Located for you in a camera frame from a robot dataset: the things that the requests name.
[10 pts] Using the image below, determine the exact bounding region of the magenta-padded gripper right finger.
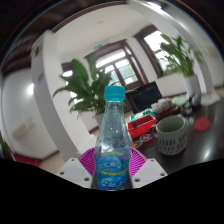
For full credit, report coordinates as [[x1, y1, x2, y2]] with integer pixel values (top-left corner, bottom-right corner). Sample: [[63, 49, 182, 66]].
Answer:
[[129, 147, 168, 189]]

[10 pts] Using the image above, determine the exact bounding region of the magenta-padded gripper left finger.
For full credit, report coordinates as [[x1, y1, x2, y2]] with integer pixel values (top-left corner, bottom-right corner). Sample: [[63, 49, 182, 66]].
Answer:
[[55, 148, 98, 189]]

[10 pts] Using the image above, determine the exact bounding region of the clear bottle with teal cap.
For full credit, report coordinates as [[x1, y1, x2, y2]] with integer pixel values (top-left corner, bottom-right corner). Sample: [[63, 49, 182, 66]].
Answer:
[[93, 85, 133, 192]]

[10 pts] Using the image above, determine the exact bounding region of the sheet of round stickers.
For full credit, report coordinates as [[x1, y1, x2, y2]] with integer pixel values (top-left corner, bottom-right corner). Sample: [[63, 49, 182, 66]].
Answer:
[[130, 133, 154, 149]]

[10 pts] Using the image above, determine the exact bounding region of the grey patterned mug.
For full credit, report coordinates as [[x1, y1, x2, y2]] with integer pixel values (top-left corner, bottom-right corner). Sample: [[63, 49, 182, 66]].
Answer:
[[149, 114, 189, 157]]

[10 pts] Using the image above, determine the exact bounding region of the red plastic box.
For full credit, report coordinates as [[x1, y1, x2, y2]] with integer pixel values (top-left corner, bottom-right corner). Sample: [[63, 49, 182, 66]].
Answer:
[[127, 114, 157, 139]]

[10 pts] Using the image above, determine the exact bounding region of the red carpeted staircase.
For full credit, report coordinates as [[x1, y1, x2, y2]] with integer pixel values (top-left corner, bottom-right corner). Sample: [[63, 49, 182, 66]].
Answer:
[[13, 153, 41, 168]]

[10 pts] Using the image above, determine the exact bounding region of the green flat box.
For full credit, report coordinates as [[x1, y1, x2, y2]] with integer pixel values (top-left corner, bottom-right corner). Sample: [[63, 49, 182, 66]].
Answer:
[[129, 109, 156, 122]]

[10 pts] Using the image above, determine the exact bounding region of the dark tray of small jars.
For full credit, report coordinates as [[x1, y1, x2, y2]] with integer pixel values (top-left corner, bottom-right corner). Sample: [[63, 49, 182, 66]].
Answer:
[[150, 97, 178, 121]]

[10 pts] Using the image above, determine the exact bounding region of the flat round red coaster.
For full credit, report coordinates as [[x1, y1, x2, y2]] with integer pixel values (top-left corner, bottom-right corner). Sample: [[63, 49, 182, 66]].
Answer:
[[193, 117, 211, 132]]

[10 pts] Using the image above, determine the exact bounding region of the pale green notebook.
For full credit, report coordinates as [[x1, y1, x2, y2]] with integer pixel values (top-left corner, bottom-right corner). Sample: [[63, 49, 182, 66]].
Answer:
[[171, 94, 190, 108]]

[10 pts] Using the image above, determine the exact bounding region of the leafy plant in white pot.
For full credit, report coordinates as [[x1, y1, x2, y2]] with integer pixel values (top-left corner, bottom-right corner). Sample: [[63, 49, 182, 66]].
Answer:
[[159, 34, 204, 99], [52, 54, 114, 128]]

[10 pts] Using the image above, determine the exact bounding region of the grey round object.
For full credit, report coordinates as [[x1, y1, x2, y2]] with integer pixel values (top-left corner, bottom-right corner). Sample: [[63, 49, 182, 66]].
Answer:
[[189, 94, 203, 108]]

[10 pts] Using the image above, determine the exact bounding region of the dark framed window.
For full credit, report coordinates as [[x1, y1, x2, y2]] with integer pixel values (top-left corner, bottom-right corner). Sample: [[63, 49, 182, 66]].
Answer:
[[61, 60, 78, 79], [133, 24, 183, 78]]

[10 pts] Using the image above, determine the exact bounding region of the dark wooden double door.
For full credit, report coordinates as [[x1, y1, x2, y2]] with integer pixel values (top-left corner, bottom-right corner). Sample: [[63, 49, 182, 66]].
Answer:
[[83, 39, 150, 98]]

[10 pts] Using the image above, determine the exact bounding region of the white wall radiator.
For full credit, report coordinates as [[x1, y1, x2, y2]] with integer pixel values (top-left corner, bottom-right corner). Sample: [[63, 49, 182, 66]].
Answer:
[[11, 118, 36, 139]]

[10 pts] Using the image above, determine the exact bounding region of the glowing wall lamp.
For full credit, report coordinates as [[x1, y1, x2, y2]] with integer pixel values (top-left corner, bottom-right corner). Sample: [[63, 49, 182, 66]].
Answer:
[[26, 83, 36, 98]]

